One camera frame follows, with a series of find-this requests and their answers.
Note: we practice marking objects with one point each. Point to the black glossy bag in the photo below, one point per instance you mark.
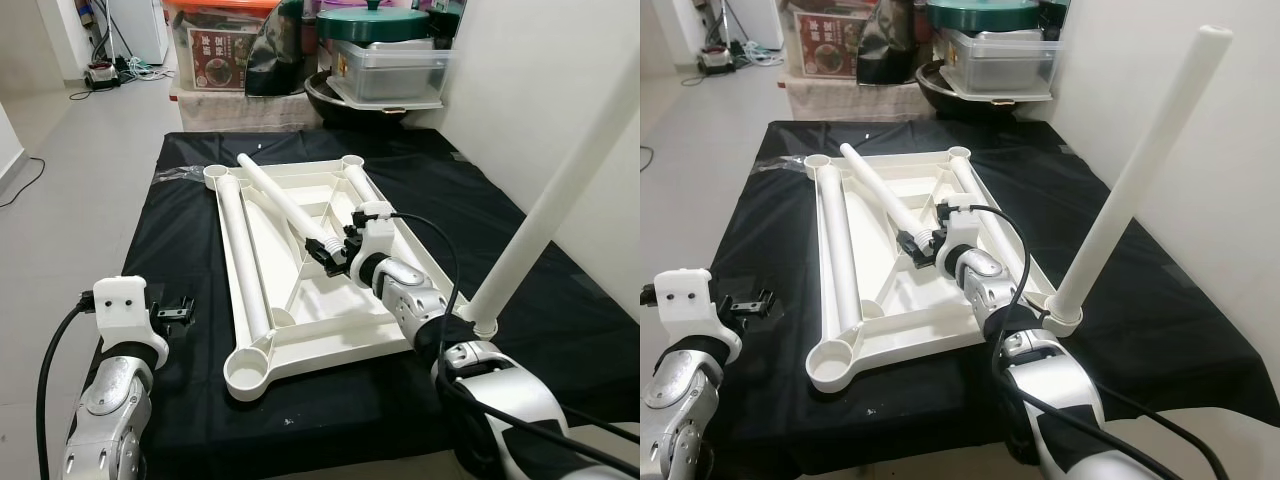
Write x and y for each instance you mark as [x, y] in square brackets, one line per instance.
[275, 60]
[885, 45]

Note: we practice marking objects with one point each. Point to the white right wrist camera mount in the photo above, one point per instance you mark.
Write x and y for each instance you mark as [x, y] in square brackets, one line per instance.
[965, 232]
[378, 238]

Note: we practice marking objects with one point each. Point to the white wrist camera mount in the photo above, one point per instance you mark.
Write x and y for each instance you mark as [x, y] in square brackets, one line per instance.
[378, 238]
[965, 232]
[690, 300]
[125, 305]

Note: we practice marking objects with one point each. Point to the dark green pot lid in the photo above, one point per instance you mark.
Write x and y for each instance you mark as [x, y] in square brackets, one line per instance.
[985, 14]
[375, 25]

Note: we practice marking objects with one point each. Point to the black round wok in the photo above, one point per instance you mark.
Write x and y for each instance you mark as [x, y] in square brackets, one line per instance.
[950, 100]
[340, 108]

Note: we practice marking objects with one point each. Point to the white refrigerator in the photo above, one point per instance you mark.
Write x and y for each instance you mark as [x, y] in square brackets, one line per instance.
[140, 30]
[760, 20]

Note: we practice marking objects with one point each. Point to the red printed carton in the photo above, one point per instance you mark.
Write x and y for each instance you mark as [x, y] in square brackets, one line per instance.
[830, 45]
[225, 60]

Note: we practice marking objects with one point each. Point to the clear plastic storage container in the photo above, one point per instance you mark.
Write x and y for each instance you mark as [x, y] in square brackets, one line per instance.
[1005, 65]
[395, 75]

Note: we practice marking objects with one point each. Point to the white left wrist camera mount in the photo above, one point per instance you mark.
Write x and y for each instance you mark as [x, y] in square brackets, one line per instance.
[125, 305]
[690, 300]

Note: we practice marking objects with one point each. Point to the white plastic table top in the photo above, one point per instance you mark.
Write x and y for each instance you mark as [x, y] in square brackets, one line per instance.
[300, 300]
[900, 300]

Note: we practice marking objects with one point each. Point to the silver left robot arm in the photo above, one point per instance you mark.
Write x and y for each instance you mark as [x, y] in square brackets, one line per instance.
[680, 400]
[110, 400]

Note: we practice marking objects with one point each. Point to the beige cloth covered stand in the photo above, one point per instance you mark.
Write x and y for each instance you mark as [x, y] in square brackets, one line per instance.
[240, 112]
[850, 100]

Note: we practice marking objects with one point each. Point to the black tablecloth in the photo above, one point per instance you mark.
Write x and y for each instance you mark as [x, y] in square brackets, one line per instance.
[780, 250]
[180, 250]

